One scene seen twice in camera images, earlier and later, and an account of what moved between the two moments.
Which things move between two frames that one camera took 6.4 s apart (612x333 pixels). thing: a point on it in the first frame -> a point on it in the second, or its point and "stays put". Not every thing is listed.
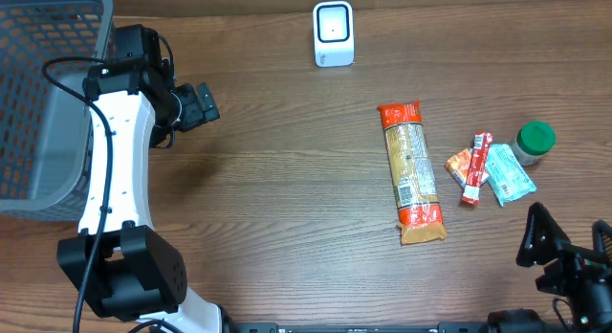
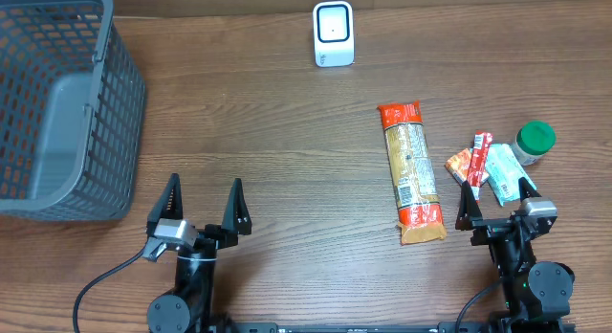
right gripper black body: x=586 y=268 -> x=514 y=254
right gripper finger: x=601 y=240 -> x=526 y=190
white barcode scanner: x=333 y=33 stays put
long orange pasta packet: x=416 y=194 stays put
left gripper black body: x=205 y=103 -> x=206 y=234
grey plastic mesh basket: x=45 y=133 stays put
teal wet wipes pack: x=506 y=175 stays put
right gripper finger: x=542 y=238 -> x=469 y=208
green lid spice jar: x=533 y=141 stays put
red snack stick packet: x=477 y=167 stays put
